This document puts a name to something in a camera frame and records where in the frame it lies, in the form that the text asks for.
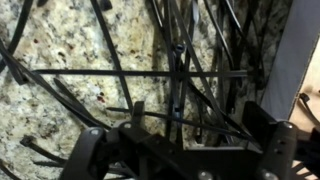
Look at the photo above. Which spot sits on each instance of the black zip tie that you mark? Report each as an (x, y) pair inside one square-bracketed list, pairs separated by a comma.
[(26, 140), (110, 50), (180, 49), (200, 125), (304, 97), (100, 72), (76, 106), (193, 50), (21, 26)]

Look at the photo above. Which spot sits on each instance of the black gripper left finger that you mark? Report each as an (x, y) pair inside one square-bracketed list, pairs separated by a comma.
[(100, 150)]

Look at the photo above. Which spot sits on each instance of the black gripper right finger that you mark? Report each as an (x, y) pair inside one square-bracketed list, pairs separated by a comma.
[(283, 153)]

